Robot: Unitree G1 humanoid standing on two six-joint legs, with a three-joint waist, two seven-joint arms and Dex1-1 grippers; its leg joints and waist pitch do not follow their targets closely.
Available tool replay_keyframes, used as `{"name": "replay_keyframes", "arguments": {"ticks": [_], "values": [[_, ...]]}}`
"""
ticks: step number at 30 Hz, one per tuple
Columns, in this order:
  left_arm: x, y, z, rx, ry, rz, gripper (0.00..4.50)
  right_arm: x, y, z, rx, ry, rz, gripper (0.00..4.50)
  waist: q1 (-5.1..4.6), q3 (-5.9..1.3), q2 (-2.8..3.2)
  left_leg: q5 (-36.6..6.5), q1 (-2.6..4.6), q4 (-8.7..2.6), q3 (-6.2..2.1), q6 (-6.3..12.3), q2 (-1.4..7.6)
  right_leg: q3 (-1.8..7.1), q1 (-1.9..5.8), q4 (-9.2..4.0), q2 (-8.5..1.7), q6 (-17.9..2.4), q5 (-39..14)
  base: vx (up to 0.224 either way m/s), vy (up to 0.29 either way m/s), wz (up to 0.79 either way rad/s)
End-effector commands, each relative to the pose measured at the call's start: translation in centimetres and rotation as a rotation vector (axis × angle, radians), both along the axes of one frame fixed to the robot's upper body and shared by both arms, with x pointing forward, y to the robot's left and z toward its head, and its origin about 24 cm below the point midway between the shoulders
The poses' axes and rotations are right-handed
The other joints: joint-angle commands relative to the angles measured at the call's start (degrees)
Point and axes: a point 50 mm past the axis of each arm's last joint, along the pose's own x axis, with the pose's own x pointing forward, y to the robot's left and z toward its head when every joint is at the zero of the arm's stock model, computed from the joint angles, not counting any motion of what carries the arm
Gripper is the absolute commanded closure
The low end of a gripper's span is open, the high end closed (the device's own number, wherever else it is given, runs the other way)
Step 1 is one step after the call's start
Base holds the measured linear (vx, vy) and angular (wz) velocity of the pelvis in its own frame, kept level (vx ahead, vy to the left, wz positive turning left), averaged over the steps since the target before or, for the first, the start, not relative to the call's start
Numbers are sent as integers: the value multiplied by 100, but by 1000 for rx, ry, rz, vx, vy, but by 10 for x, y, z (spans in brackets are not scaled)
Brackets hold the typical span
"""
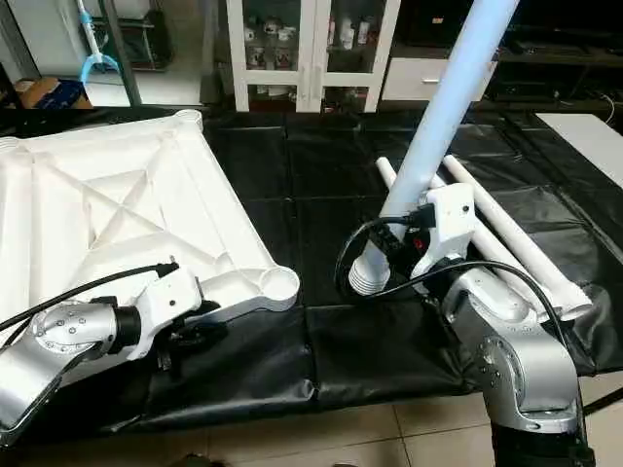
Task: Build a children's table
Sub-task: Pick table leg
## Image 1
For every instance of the white glass-door cabinet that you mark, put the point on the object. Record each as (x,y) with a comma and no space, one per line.
(311,58)

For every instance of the white flat board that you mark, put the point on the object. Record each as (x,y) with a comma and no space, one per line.
(584,146)

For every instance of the black metal pole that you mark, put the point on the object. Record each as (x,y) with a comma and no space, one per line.
(122,53)

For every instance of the white plastic table top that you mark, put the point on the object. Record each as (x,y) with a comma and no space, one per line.
(97,214)

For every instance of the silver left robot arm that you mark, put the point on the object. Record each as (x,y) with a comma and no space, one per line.
(58,341)

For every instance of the white plastic table leg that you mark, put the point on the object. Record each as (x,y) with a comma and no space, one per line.
(496,209)
(526,282)
(386,170)
(438,117)

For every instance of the blue plastic tool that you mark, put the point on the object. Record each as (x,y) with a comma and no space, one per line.
(97,63)

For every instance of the black work mat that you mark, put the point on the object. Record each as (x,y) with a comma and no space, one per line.
(292,195)

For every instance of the white drawer unit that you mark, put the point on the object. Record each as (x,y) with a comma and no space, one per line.
(404,78)

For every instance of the brown cardboard box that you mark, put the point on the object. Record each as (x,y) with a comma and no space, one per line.
(49,92)

